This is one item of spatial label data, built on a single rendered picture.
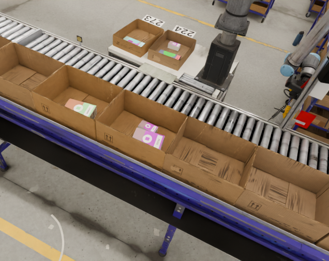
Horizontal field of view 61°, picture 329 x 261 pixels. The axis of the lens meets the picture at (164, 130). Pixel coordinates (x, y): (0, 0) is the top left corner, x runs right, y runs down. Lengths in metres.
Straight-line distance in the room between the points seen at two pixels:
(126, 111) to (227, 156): 0.65
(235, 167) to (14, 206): 1.67
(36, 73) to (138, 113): 0.74
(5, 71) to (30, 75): 0.15
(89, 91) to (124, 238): 1.10
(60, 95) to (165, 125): 0.67
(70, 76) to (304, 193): 1.48
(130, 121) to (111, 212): 0.91
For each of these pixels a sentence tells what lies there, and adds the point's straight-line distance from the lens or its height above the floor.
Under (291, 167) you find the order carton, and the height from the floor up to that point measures 1.00.
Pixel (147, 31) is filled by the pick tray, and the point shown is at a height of 0.77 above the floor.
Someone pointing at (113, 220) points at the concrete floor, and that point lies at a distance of 2.28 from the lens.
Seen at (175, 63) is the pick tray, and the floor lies 0.81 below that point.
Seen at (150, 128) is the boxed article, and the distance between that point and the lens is 1.56.
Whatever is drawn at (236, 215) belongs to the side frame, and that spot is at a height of 0.91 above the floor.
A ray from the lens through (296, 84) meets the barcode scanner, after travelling 1.98.
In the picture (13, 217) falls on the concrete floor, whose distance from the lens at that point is 2.41.
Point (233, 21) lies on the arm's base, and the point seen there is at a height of 1.26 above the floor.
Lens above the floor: 2.08
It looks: 48 degrees down
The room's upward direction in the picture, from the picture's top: 12 degrees clockwise
